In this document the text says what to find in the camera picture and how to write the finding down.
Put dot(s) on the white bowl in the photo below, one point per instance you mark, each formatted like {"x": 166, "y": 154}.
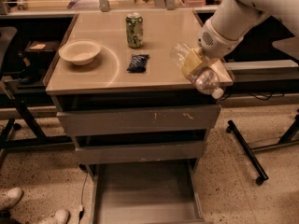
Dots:
{"x": 80, "y": 52}

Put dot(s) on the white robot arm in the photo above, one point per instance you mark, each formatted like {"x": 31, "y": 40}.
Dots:
{"x": 231, "y": 21}

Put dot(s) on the clear plastic water bottle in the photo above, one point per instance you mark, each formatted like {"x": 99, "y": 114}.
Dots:
{"x": 204, "y": 79}

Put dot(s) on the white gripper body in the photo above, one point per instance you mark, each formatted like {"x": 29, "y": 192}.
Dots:
{"x": 214, "y": 44}

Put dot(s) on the white shoe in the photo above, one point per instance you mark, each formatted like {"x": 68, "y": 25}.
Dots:
{"x": 59, "y": 217}
{"x": 10, "y": 198}

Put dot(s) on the grey drawer cabinet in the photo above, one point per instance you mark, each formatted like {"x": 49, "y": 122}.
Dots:
{"x": 106, "y": 84}

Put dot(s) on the green soda can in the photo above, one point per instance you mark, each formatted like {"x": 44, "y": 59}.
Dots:
{"x": 134, "y": 30}

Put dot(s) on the middle grey drawer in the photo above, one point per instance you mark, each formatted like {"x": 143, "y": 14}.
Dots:
{"x": 141, "y": 152}

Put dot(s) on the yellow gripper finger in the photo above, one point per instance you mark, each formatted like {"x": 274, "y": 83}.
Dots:
{"x": 194, "y": 59}
{"x": 209, "y": 62}

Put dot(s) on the blue snack packet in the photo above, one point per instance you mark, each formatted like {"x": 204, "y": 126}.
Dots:
{"x": 138, "y": 63}

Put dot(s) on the top grey drawer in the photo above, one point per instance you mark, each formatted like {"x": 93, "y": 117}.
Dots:
{"x": 139, "y": 120}

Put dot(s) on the open bottom grey drawer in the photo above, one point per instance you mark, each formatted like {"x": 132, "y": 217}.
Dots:
{"x": 158, "y": 192}

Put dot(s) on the black wheeled stand base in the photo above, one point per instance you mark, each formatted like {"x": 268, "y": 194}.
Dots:
{"x": 289, "y": 138}

